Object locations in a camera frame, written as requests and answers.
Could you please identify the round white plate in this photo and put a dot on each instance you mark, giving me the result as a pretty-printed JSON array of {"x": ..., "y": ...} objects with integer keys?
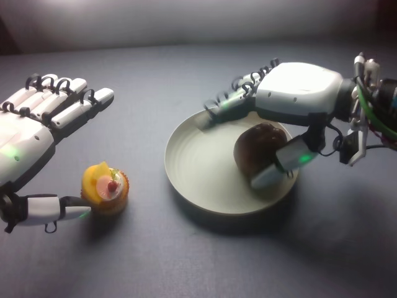
[{"x": 201, "y": 167}]

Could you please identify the fruit-topped cupcake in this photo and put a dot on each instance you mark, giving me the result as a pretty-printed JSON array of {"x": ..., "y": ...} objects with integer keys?
[{"x": 104, "y": 189}]

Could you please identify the dark red toy apple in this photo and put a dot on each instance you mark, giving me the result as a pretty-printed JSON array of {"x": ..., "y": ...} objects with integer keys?
[{"x": 257, "y": 146}]

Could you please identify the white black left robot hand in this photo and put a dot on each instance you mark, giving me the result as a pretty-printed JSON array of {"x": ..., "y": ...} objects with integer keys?
[{"x": 21, "y": 139}]

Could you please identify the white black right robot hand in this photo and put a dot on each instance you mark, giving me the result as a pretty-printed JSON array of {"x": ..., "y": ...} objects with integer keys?
[{"x": 297, "y": 90}]

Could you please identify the grey table cloth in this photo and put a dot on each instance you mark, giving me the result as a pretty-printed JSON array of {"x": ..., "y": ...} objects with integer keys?
[{"x": 186, "y": 254}]

